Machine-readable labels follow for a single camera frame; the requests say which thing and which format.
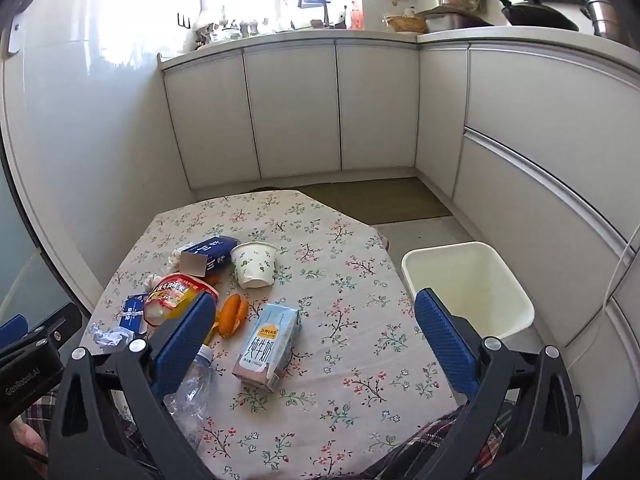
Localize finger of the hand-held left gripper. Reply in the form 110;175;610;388
0;302;83;362

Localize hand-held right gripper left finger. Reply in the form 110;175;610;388
47;290;217;480

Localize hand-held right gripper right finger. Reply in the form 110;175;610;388
414;288;583;480

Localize large orange peel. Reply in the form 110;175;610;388
207;294;249;339

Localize blue biscuit box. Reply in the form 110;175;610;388
121;294;149;335

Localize white plastic trash bin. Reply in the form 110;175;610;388
401;241;536;348

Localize white tissue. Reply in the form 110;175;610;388
140;245;196;293

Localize light blue milk carton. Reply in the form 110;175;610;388
231;302;302;393

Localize person's left forearm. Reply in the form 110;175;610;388
9;420;50;463

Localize frosted glass door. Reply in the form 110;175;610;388
0;160;68;333

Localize red instant noodle cup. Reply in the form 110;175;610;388
142;272;219;328

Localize clear plastic bottle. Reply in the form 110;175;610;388
162;344;216;453

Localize crumpled silver wrapper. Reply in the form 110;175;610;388
89;321;132;350

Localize blue carton with cardboard flap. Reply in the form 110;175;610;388
180;235;240;278

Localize white paper cup green print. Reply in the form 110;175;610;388
230;241;279;289

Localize floral tablecloth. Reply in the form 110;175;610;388
80;190;461;480

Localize brown floor mat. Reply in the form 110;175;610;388
250;177;453;226

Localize white drawer cabinet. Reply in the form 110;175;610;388
417;42;640;461

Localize white kitchen base cabinet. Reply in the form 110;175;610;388
160;40;421;191

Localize metal tray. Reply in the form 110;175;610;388
425;7;493;33

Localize wicker basket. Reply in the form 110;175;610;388
385;14;430;34

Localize black wok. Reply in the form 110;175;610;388
469;0;581;31

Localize steel pot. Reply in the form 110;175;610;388
575;0;626;41

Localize white cable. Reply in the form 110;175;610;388
602;240;640;321

